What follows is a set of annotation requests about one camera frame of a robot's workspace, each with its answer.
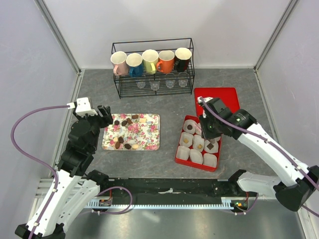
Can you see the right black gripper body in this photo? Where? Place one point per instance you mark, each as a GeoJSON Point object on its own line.
{"type": "Point", "coordinates": [210, 127]}

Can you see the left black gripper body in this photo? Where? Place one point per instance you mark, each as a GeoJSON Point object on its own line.
{"type": "Point", "coordinates": [97, 121]}

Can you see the dark square chocolate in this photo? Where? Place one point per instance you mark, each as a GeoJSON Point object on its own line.
{"type": "Point", "coordinates": [210, 146]}

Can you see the red chocolate box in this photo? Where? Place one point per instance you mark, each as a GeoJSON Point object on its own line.
{"type": "Point", "coordinates": [188, 154]}

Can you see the floral serving tray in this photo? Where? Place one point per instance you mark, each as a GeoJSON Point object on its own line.
{"type": "Point", "coordinates": [129, 127]}

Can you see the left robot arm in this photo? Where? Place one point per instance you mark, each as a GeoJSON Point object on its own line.
{"type": "Point", "coordinates": [58, 209]}

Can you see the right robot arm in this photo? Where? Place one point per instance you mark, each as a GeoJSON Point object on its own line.
{"type": "Point", "coordinates": [294, 182]}

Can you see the brown oval chocolate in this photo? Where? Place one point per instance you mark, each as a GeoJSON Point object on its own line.
{"type": "Point", "coordinates": [120, 140]}

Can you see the dark oval chocolate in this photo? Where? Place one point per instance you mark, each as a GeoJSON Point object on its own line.
{"type": "Point", "coordinates": [127, 146]}

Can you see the cream oval chocolate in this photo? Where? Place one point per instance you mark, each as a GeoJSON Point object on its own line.
{"type": "Point", "coordinates": [135, 146]}

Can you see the red box lid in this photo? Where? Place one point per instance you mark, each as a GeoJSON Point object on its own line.
{"type": "Point", "coordinates": [228, 95]}

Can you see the clear glass cup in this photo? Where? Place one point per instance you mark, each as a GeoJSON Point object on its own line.
{"type": "Point", "coordinates": [182, 82]}
{"type": "Point", "coordinates": [141, 84]}
{"type": "Point", "coordinates": [170, 83]}
{"type": "Point", "coordinates": [155, 85]}

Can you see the pink mug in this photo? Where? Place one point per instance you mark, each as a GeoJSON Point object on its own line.
{"type": "Point", "coordinates": [118, 60]}

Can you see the blue mug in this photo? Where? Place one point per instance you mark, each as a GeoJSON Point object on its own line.
{"type": "Point", "coordinates": [135, 63]}

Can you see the yellow-green mug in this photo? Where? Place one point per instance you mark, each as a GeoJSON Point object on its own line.
{"type": "Point", "coordinates": [150, 59]}

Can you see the black and red mug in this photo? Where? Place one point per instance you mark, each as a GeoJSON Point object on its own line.
{"type": "Point", "coordinates": [182, 58]}

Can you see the orange mug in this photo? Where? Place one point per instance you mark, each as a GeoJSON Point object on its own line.
{"type": "Point", "coordinates": [166, 61]}

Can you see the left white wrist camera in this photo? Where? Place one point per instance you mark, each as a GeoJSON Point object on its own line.
{"type": "Point", "coordinates": [82, 107]}

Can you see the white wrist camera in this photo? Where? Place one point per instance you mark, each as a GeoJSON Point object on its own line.
{"type": "Point", "coordinates": [82, 107]}
{"type": "Point", "coordinates": [201, 99]}

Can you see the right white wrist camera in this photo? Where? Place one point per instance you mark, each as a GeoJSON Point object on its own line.
{"type": "Point", "coordinates": [201, 99]}

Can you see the black wire mug rack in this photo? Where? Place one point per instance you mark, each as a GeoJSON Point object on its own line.
{"type": "Point", "coordinates": [127, 87]}

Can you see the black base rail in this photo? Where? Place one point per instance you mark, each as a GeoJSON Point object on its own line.
{"type": "Point", "coordinates": [168, 192]}

